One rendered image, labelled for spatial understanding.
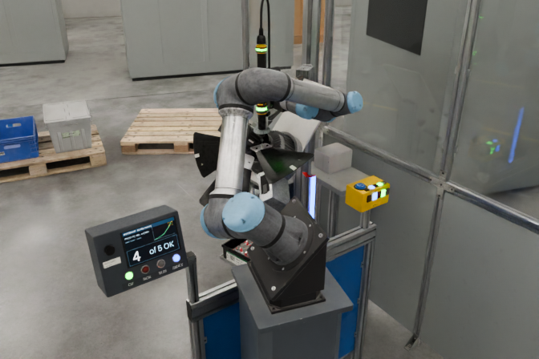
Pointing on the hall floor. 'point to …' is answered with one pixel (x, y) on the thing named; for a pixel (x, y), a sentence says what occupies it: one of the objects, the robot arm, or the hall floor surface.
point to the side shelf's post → (333, 214)
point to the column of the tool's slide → (312, 33)
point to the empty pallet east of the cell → (169, 129)
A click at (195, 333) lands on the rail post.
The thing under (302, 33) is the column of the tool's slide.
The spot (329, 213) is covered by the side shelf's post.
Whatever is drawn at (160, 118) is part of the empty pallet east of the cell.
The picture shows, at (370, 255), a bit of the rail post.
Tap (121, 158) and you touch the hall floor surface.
